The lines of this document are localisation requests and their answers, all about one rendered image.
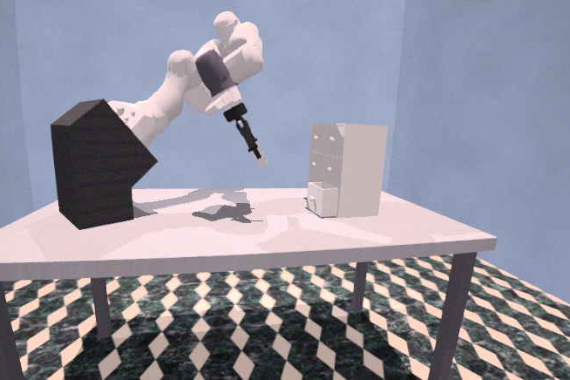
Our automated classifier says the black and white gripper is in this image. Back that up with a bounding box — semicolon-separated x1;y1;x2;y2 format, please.
223;102;268;169

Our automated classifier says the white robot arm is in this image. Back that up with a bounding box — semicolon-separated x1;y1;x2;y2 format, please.
108;11;263;148

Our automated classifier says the white chest of drawers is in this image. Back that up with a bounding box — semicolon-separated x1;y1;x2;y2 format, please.
309;124;388;218

